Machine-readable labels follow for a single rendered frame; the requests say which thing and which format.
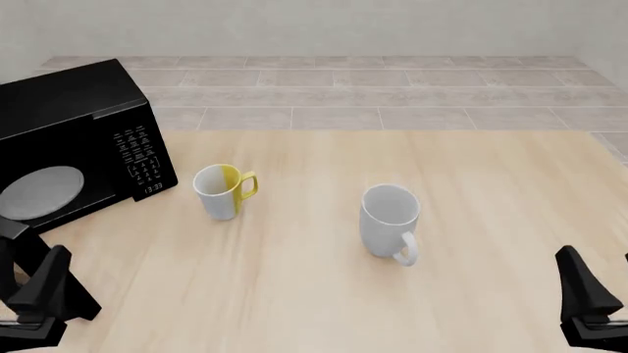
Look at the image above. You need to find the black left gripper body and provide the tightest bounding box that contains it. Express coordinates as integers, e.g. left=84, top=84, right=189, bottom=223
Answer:
left=0, top=314, right=68, bottom=349

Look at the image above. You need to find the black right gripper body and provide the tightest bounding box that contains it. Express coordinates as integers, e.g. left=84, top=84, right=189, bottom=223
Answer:
left=560, top=311, right=628, bottom=349

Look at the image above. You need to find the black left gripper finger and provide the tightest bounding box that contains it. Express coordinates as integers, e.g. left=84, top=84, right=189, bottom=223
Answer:
left=6, top=244, right=73, bottom=321

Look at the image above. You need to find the black microwave door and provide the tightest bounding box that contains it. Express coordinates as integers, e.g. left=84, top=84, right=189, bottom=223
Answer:
left=0, top=216, right=103, bottom=322

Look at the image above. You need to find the black microwave oven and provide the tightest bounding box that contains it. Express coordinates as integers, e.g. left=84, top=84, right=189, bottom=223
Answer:
left=0, top=58, right=180, bottom=235

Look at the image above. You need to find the grey round turntable plate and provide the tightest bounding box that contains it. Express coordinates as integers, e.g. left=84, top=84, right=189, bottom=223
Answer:
left=0, top=165, right=85, bottom=221

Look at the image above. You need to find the yellow and white mug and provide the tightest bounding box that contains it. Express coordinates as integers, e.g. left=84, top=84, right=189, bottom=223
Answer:
left=191, top=163, right=259, bottom=222

